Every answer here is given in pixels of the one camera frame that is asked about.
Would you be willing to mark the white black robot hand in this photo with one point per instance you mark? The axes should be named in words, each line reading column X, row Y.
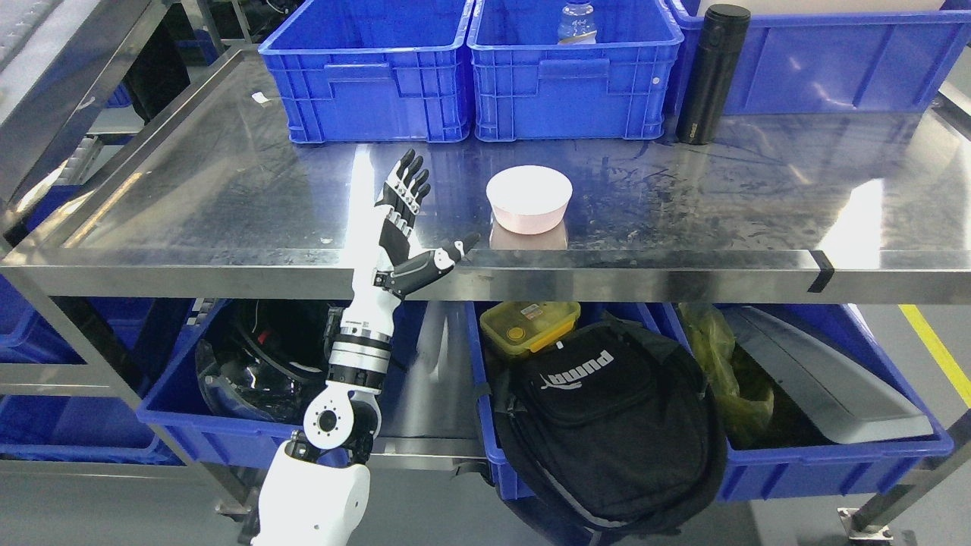
column 400, row 273

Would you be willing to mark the pink ikea bowl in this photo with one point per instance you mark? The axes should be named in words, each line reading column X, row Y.
column 529, row 199

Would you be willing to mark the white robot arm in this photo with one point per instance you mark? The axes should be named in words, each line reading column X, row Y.
column 317, row 489

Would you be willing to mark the yellow lunch box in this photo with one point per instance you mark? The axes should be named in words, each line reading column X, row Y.
column 518, row 329

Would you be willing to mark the black helmet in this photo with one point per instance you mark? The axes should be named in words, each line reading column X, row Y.
column 266, row 359

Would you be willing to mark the blue crate left on table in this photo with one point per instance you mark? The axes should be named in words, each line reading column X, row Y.
column 362, row 71

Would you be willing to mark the blue crate on table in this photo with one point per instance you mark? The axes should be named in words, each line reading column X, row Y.
column 847, row 63
column 362, row 71
column 529, row 87

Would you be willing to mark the blue crate middle on table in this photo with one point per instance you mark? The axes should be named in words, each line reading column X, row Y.
column 529, row 87

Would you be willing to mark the blue bin lower left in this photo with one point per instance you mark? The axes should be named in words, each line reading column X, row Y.
column 175, row 402

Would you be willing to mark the blue bin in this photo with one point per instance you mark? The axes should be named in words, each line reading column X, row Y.
column 765, row 474
column 175, row 402

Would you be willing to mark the black puma backpack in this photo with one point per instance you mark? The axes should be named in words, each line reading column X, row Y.
column 615, row 428

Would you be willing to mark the plastic water bottle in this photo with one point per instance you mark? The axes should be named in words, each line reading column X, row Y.
column 577, row 25

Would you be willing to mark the green plastic bag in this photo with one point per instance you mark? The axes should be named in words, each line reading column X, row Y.
column 744, row 392

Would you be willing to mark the black thermos bottle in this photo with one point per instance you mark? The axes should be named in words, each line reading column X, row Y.
column 724, row 30

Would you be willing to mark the blue bin lower right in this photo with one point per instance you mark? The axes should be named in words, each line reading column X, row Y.
column 765, row 474

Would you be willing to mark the grey plastic panel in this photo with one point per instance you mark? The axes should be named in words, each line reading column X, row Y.
column 847, row 403

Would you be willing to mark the blue crate right on table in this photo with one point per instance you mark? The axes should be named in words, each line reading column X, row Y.
column 847, row 63

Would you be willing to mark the steel table frame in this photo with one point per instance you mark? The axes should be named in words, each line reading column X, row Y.
column 213, row 200

